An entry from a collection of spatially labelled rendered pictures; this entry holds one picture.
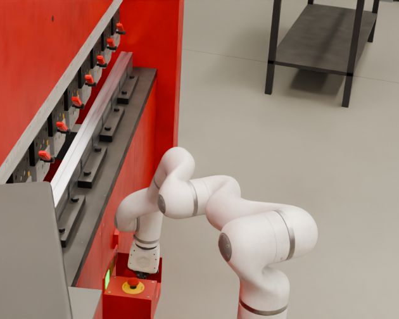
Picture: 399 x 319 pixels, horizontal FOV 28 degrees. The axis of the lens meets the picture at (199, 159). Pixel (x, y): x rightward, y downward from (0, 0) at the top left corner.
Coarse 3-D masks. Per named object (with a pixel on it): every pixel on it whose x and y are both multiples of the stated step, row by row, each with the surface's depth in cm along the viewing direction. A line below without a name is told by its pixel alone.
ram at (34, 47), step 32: (0, 0) 186; (32, 0) 212; (64, 0) 247; (96, 0) 296; (0, 32) 188; (32, 32) 215; (64, 32) 251; (0, 64) 190; (32, 64) 218; (64, 64) 254; (0, 96) 192; (32, 96) 221; (0, 128) 195; (0, 160) 197
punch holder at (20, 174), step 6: (24, 156) 217; (24, 162) 218; (18, 168) 213; (24, 168) 218; (12, 174) 208; (18, 174) 213; (24, 174) 219; (12, 180) 209; (18, 180) 214; (24, 180) 219; (30, 180) 225
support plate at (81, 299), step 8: (72, 288) 221; (80, 288) 221; (72, 296) 218; (80, 296) 218; (88, 296) 218; (96, 296) 218; (72, 304) 215; (80, 304) 215; (88, 304) 215; (96, 304) 215; (72, 312) 212; (80, 312) 212; (88, 312) 212
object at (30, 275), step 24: (0, 192) 79; (24, 192) 79; (48, 192) 80; (0, 216) 75; (24, 216) 75; (48, 216) 76; (0, 240) 72; (24, 240) 72; (48, 240) 72; (0, 264) 68; (24, 264) 69; (48, 264) 69; (0, 288) 65; (24, 288) 66; (48, 288) 66; (0, 312) 63; (24, 312) 63; (48, 312) 63
